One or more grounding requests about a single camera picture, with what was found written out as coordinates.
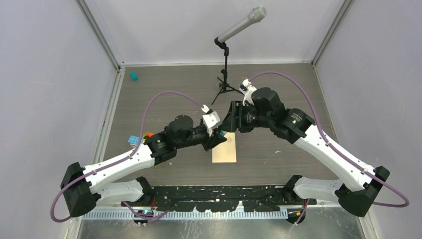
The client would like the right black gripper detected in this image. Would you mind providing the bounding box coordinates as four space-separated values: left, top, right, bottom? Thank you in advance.
218 101 272 133

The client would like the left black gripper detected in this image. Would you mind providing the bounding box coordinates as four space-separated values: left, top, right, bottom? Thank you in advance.
176 124 226 152

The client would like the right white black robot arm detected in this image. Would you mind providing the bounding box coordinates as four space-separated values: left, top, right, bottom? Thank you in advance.
219 87 390 217

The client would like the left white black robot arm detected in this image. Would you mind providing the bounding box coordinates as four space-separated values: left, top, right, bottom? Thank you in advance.
60 112 226 218

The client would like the black tripod microphone stand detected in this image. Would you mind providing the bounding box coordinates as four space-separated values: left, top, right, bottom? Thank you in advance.
211 37 242 105

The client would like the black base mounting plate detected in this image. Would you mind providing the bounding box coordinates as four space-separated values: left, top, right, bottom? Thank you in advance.
128 185 306 212

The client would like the colourful toy brick structure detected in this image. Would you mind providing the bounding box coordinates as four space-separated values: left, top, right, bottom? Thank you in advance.
128 132 154 147

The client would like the teal small block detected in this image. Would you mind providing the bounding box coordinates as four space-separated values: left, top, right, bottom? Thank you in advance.
130 72 138 81

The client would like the silver microphone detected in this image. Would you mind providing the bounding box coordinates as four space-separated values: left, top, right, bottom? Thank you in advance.
214 5 267 44

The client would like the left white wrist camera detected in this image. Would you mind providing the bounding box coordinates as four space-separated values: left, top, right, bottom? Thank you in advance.
202 110 222 136

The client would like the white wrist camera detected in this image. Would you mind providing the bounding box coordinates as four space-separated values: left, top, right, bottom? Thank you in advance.
202 110 222 136
239 79 257 106

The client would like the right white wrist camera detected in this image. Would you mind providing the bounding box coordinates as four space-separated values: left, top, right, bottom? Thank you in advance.
239 79 257 106

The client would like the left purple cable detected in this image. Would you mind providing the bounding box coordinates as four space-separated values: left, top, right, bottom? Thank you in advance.
49 91 211 226

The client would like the white slotted cable duct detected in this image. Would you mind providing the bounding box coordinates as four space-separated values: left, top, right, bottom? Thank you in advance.
82 208 288 220

